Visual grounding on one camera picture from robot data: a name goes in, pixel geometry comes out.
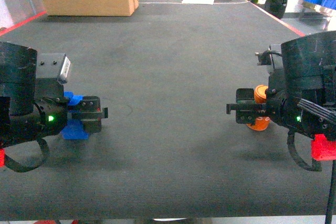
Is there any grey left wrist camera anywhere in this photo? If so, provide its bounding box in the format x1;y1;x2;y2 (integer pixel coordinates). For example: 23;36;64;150
36;53;71;84

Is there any blue bottle-shaped plastic part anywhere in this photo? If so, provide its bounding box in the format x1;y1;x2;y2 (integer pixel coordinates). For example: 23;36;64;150
61;91;89;140

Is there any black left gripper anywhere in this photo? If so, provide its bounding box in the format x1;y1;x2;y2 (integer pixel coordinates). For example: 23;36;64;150
1;78;108;148

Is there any orange cylindrical cap 4680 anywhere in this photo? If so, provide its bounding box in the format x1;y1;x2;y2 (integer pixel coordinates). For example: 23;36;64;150
247;84;270;131

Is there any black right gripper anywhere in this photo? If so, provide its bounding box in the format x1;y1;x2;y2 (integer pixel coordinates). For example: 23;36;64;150
226;70;335;140

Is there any dark conveyor belt mat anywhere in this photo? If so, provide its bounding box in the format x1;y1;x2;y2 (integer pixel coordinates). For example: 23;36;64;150
1;0;331;221

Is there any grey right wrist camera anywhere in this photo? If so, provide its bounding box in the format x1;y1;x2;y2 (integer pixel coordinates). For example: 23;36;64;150
255;44;283;74

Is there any red conveyor side rail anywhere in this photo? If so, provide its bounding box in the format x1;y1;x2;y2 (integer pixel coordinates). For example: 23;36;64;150
244;1;305;37

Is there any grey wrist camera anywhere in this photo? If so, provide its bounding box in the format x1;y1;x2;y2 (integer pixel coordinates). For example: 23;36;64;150
255;44;283;74
36;53;71;84

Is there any white paper sheet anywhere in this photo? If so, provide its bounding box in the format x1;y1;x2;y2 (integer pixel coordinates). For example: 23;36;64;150
181;0;214;5

